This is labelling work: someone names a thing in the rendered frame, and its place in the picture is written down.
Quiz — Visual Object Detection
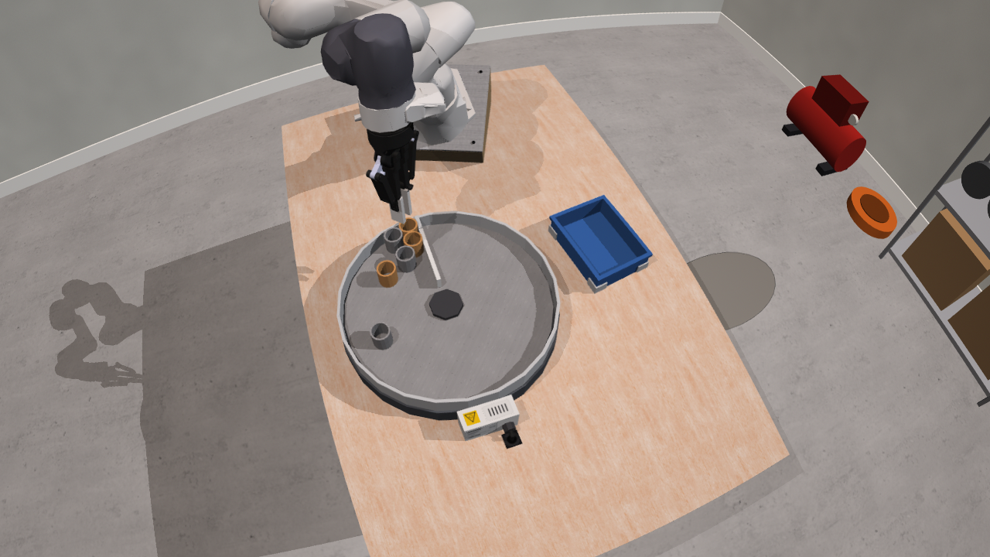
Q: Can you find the bronze bushing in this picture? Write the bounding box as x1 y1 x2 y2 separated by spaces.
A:
399 217 418 237
403 231 424 258
377 260 398 288

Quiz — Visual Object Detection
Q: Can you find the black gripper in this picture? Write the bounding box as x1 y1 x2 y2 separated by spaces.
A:
366 122 419 224

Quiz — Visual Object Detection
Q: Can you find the grey metal bushing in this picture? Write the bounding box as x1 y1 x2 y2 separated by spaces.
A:
384 227 404 254
370 322 393 350
395 245 417 273

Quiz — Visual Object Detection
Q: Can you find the blue plastic crate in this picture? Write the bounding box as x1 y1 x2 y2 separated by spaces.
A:
548 195 653 294

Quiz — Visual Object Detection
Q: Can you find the grey round turning table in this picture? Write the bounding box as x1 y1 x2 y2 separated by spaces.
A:
336 211 561 449

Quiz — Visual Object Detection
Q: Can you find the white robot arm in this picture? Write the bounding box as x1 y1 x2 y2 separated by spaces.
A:
258 0 476 145

